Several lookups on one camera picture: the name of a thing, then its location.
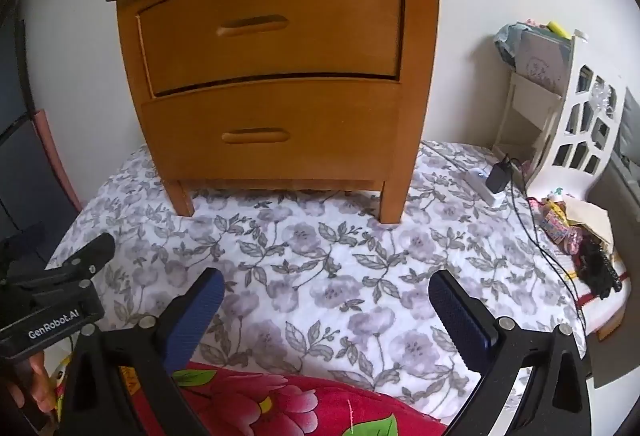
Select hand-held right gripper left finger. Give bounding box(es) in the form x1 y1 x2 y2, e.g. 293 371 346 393
57 267 226 436

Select black cable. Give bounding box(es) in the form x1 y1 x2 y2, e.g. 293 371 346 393
502 156 588 334

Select dark blue cabinet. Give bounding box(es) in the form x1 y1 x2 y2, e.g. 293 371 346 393
0 19 81 257

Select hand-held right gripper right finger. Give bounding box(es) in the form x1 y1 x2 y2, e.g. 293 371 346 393
429 269 593 436

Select person's left hand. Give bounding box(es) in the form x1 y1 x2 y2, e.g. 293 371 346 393
0 348 58 427

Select blue-grey plastic bag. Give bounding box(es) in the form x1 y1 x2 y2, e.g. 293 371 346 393
495 23 526 67

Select wooden nightstand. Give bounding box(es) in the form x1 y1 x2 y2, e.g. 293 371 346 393
105 0 449 224

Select black lace accessory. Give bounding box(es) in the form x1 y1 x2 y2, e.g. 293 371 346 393
575 239 623 299

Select pink board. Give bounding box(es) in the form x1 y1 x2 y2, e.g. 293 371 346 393
30 110 83 212

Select white red-striped mat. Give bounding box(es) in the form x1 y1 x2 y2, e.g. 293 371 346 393
565 256 632 342

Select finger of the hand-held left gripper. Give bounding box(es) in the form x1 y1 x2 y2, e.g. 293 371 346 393
0 222 47 269
10 232 117 297

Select white power strip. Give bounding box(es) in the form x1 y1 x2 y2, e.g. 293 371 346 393
464 169 506 207

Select white cutout shelf rack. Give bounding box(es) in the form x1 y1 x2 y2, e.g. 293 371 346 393
492 31 628 202

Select black power adapter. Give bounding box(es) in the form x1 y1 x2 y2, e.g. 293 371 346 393
487 155 516 194

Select colourful small packets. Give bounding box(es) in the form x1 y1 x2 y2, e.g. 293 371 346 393
530 196 586 257

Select grey printed box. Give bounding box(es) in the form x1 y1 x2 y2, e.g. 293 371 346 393
515 29 573 94

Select red floral blanket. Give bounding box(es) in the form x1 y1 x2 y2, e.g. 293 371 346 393
52 356 448 436

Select cream cloth bag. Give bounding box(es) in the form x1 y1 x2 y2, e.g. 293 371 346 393
562 196 615 249

